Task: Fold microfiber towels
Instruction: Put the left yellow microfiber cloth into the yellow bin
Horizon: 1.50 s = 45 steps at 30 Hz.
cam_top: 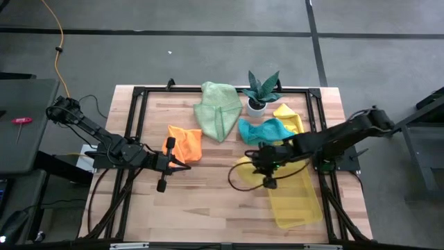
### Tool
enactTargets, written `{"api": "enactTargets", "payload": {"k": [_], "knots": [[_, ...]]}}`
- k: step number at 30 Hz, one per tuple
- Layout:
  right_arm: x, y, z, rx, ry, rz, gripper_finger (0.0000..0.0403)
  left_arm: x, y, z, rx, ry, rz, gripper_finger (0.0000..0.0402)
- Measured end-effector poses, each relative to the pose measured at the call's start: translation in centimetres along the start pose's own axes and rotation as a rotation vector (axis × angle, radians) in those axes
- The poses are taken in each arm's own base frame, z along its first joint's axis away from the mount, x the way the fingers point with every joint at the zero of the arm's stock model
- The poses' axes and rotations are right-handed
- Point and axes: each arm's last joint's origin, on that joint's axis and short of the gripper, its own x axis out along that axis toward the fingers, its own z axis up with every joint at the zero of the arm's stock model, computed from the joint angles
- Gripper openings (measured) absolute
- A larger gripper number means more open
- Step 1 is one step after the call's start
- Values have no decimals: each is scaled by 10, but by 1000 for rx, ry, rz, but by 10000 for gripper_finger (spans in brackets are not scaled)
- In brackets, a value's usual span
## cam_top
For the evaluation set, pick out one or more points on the teal microfiber towel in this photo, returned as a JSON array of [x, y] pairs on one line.
[[263, 132]]

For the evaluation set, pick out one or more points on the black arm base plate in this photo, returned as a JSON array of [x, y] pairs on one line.
[[347, 159], [104, 164]]

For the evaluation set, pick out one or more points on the grey side table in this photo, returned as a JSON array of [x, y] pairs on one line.
[[31, 146]]

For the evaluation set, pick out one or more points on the yellow translucent plastic bin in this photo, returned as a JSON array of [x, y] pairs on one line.
[[298, 208]]

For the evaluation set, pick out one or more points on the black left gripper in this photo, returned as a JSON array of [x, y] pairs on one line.
[[161, 161]]

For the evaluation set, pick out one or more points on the black aluminium frame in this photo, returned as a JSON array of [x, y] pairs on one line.
[[159, 89]]

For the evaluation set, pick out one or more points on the orange microfiber towel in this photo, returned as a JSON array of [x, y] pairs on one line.
[[187, 142]]

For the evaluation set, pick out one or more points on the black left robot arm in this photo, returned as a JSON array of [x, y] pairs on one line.
[[104, 139]]

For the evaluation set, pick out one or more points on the yellow microfiber towel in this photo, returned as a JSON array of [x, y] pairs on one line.
[[286, 112], [246, 172]]

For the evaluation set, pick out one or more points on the white box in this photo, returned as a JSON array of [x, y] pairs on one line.
[[83, 159]]

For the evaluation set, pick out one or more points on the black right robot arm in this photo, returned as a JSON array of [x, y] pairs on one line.
[[347, 133]]

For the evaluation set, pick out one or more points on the light green microfiber towel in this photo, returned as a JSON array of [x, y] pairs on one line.
[[218, 111]]

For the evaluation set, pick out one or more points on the silver bracket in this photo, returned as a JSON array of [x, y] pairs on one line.
[[322, 247], [128, 246]]

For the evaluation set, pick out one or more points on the green snake plant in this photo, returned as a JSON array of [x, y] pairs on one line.
[[260, 90]]

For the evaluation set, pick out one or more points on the grey metal stand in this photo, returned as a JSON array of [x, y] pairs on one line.
[[416, 152]]

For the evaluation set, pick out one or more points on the white plant pot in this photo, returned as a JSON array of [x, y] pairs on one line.
[[256, 112]]

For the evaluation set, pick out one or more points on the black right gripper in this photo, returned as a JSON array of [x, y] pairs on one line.
[[270, 158]]

